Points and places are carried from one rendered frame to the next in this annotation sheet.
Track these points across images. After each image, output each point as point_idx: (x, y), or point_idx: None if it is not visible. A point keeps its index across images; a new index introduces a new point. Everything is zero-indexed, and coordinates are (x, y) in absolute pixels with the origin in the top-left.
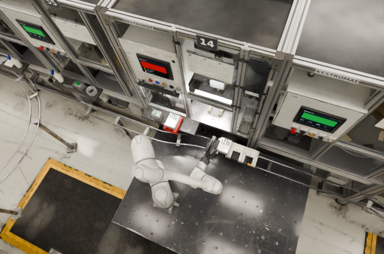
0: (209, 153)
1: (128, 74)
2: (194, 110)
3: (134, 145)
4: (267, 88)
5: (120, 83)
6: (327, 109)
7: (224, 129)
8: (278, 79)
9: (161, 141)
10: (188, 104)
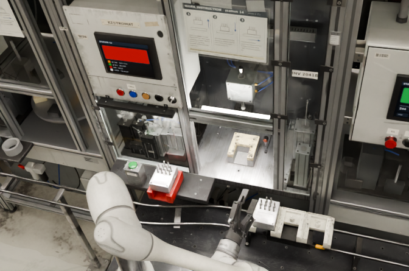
0: (239, 223)
1: (80, 92)
2: (202, 160)
3: (93, 187)
4: (331, 52)
5: (66, 117)
6: None
7: (263, 186)
8: (348, 25)
9: (145, 223)
10: (191, 136)
